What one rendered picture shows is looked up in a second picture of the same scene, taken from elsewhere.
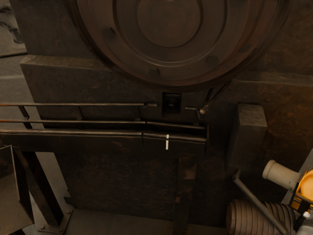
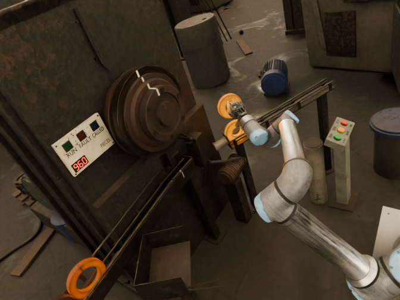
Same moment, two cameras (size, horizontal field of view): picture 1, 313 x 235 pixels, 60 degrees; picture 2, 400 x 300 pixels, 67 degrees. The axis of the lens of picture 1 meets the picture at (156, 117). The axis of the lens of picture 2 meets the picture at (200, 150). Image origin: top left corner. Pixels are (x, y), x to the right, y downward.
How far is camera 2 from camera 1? 118 cm
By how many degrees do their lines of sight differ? 41
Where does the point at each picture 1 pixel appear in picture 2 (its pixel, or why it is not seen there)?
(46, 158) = not seen: outside the picture
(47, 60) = (106, 194)
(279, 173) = (219, 142)
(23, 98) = not seen: outside the picture
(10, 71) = not seen: outside the picture
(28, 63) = (102, 203)
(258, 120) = (197, 134)
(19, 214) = (181, 247)
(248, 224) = (231, 169)
